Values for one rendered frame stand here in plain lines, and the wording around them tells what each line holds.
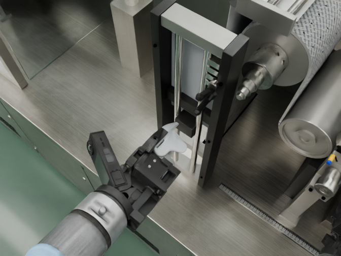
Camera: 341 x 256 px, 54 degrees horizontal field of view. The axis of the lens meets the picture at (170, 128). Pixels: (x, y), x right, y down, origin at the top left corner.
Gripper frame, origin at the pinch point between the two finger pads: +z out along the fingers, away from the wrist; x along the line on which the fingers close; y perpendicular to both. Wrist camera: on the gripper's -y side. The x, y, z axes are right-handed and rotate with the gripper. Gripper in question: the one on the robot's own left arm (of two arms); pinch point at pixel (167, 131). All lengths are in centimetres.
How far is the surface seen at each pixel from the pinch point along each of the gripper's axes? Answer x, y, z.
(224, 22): -4, -13, 59
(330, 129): 9.8, 25.4, 18.9
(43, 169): -134, -61, 40
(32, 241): -140, -35, 9
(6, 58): -30, -57, 11
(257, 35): 18.6, 2.7, 15.8
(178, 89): 3.9, -3.7, 7.7
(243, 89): 13.9, 6.9, 5.9
